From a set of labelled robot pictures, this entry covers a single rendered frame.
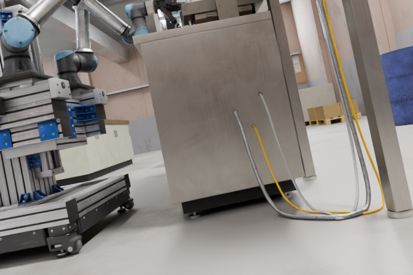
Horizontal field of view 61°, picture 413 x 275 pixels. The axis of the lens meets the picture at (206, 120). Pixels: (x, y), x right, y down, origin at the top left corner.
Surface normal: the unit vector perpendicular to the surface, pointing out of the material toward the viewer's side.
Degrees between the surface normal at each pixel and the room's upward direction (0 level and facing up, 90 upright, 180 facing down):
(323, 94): 90
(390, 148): 90
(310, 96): 90
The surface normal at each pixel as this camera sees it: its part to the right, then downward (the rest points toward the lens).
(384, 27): -0.08, 0.00
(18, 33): 0.48, -0.03
